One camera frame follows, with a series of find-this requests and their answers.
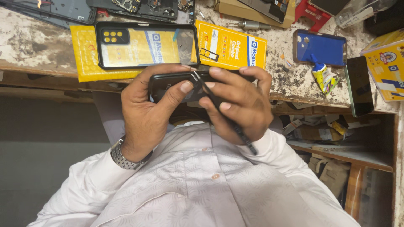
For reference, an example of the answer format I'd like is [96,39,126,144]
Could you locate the person's right hand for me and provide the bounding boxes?
[198,66,274,146]

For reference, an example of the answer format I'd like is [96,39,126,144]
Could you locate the person's left hand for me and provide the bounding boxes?
[121,64,197,158]

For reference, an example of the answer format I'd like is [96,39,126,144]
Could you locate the black tweezers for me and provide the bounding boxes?
[191,71,258,156]

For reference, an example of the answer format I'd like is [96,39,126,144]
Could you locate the silver metal wristwatch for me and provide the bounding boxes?
[110,136,153,171]

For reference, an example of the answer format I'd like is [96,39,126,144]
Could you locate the yellow flat packet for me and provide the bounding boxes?
[191,20,268,71]

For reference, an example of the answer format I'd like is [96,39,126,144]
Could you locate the clear black-rimmed phone case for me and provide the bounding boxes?
[95,21,201,70]

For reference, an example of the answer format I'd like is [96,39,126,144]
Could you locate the black sim tray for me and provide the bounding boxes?
[199,48,219,62]

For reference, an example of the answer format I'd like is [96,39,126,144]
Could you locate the yellow bubble envelope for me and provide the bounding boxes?
[70,25,143,83]

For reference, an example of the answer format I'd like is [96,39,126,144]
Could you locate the yellow glue tube blue cap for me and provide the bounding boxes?
[309,53,340,95]

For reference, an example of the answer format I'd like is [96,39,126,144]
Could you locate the silver screwdriver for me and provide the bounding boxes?
[226,20,271,31]

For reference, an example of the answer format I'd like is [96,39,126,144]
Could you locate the cluttered wooden shelf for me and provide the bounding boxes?
[271,100,396,223]

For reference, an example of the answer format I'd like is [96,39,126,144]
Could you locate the white patterned shirt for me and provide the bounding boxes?
[28,121,362,227]

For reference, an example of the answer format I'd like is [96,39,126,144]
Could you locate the blue phone case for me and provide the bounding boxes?
[292,29,347,67]

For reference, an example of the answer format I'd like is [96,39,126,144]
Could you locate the brown cardboard box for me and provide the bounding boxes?
[214,0,297,29]

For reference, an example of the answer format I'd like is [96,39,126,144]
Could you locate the black phone display panel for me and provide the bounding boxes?
[237,0,290,24]

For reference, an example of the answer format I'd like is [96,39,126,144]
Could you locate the red plastic holder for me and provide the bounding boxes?
[293,0,332,32]

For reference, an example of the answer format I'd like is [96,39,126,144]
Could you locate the green-edged black smartphone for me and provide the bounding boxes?
[344,56,375,118]

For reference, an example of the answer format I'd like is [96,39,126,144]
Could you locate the dark phone screen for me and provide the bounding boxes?
[307,0,351,17]

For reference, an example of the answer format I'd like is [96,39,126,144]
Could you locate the dark grey phone back cover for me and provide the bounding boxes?
[0,0,97,30]

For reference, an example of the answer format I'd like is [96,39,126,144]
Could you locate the clear plastic bottle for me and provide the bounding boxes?
[334,0,399,29]

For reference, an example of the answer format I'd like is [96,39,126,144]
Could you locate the yellow printed carton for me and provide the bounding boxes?
[359,28,404,102]

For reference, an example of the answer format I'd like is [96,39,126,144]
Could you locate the disassembled phone frame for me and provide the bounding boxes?
[86,0,195,25]

